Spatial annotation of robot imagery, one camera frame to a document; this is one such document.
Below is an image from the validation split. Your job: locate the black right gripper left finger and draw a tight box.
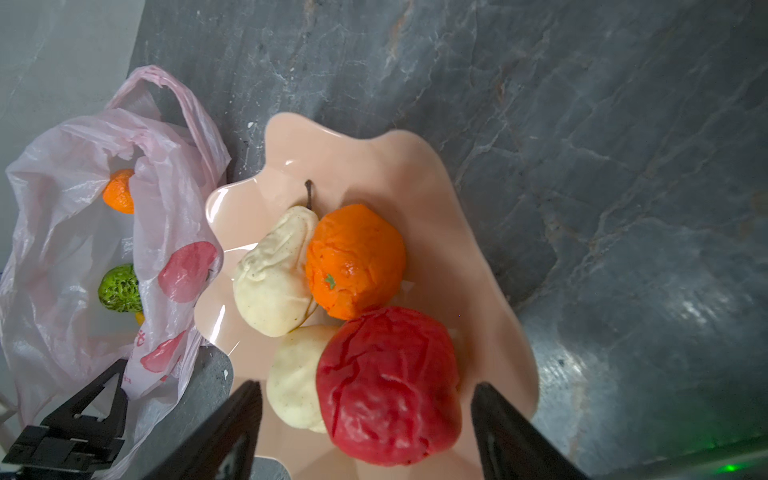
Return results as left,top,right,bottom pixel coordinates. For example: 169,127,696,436
146,381,263,480

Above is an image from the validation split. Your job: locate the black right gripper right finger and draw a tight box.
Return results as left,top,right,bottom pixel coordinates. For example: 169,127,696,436
470,382,587,480

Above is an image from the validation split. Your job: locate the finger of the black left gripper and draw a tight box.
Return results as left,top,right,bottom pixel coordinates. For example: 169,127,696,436
2,359,128,474

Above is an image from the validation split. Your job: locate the red fake apple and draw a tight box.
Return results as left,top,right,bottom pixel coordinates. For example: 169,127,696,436
316,307,462,467

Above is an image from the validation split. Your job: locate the green fake fruit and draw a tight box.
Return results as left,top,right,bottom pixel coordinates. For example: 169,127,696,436
98,263,143,313

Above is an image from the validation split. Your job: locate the peach scalloped plastic bowl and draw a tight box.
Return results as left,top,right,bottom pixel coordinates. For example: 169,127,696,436
195,113,539,479

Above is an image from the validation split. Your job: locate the pink printed plastic bag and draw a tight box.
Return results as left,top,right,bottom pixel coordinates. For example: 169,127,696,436
0,64,233,480

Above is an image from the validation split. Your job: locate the large orange fake orange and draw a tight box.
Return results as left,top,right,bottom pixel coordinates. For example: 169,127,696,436
305,204,406,321

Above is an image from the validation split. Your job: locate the small orange fake tangerine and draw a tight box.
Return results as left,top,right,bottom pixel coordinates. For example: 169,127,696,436
102,169,134,215

